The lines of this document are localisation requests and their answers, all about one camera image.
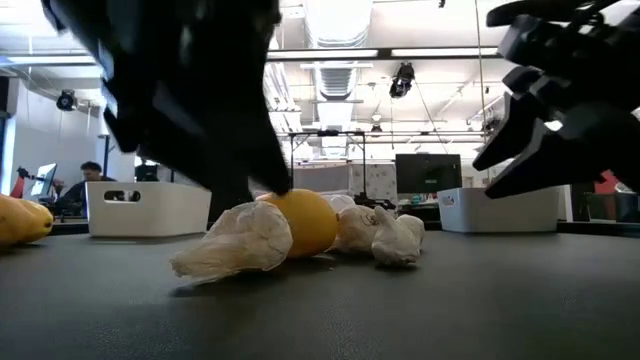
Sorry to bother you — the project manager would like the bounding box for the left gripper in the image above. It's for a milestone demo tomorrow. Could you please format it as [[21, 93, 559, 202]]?
[[42, 0, 295, 222]]

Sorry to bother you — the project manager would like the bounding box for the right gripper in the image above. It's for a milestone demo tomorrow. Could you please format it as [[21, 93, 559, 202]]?
[[471, 0, 640, 201]]

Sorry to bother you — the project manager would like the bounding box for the large white garlic bulb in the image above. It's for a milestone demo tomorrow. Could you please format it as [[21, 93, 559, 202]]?
[[168, 200, 295, 285]]

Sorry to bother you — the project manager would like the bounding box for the orange lemon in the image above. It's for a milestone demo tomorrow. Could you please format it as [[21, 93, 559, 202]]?
[[0, 193, 39, 247], [255, 188, 340, 260]]

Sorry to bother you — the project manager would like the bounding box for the beige garlic bulb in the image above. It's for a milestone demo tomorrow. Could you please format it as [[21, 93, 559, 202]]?
[[331, 204, 382, 256]]

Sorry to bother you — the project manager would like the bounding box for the yellow lemon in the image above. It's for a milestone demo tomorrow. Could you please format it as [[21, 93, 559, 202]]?
[[19, 199, 55, 245]]

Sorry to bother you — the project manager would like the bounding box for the white plastic basket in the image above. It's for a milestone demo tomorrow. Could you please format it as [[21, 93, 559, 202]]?
[[84, 180, 213, 238], [437, 187, 560, 234]]

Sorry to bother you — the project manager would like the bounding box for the large black monitor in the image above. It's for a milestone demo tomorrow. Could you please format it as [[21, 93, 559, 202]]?
[[394, 153, 464, 195]]

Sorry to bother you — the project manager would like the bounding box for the person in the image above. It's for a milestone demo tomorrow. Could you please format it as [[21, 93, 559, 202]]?
[[54, 160, 117, 217]]

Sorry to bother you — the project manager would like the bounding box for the black beam with light strips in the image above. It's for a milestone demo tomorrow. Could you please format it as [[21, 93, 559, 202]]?
[[0, 46, 502, 67]]

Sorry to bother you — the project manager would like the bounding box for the black ceiling spotlight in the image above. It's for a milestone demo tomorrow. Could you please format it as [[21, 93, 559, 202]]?
[[55, 89, 79, 112]]

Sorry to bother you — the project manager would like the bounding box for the small computer monitor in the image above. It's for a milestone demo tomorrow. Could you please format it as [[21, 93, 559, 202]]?
[[30, 163, 59, 199]]

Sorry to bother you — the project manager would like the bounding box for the black table mat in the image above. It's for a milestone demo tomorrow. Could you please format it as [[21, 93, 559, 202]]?
[[0, 230, 640, 360]]

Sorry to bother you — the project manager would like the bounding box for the red partition wall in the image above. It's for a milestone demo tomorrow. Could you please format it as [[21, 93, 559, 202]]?
[[594, 172, 621, 196]]

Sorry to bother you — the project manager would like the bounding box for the silver ventilation duct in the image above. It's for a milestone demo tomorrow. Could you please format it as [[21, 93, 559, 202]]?
[[302, 0, 374, 101]]

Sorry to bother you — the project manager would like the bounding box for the hanging black camera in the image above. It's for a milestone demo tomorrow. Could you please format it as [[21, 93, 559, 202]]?
[[388, 61, 416, 99]]

